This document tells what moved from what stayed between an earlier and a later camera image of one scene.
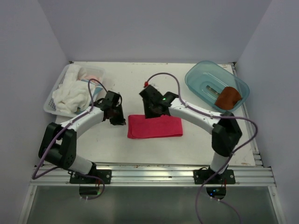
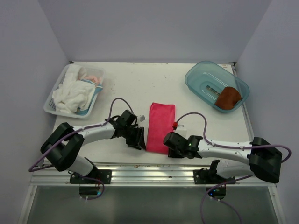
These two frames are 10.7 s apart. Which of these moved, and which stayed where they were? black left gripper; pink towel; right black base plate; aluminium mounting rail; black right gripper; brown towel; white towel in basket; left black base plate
Moved: black left gripper; black right gripper; pink towel
Stayed: right black base plate; white towel in basket; left black base plate; brown towel; aluminium mounting rail
